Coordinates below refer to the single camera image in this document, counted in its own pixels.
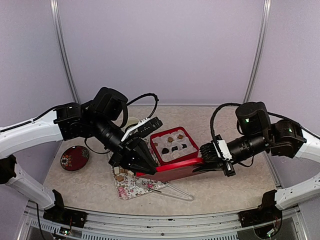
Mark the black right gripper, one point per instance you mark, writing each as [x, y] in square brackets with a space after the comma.
[218, 163]

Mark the aluminium frame post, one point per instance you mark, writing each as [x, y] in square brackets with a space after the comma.
[54, 6]
[259, 49]

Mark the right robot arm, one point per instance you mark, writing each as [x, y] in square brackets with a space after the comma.
[263, 131]

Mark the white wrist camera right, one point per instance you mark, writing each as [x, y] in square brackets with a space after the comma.
[224, 153]

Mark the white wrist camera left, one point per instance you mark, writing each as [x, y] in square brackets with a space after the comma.
[143, 128]

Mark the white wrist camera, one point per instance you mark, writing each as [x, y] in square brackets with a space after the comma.
[143, 128]
[224, 153]

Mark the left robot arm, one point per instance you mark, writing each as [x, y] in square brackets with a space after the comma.
[102, 118]

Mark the red box with paper cups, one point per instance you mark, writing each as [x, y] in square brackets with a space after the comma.
[173, 146]

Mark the red floral vase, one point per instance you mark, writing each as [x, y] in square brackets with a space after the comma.
[74, 158]

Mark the metal tongs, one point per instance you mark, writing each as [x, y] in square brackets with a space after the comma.
[170, 191]

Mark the white ribbed ceramic mug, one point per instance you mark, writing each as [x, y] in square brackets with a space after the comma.
[130, 123]

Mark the right aluminium frame post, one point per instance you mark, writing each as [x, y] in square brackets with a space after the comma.
[259, 49]

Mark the left aluminium frame post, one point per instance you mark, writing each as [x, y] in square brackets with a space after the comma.
[54, 6]

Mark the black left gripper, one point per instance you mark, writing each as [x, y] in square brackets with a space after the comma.
[127, 151]

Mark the dark round chocolate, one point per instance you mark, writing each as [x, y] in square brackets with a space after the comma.
[165, 151]

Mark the dark heart chocolate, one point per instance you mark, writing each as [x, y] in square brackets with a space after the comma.
[175, 148]

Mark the floral rectangular tray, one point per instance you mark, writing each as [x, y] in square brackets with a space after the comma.
[128, 186]

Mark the white rectangular chocolate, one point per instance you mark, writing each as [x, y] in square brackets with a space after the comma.
[176, 155]

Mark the aluminium front rail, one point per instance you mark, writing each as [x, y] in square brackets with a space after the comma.
[112, 226]

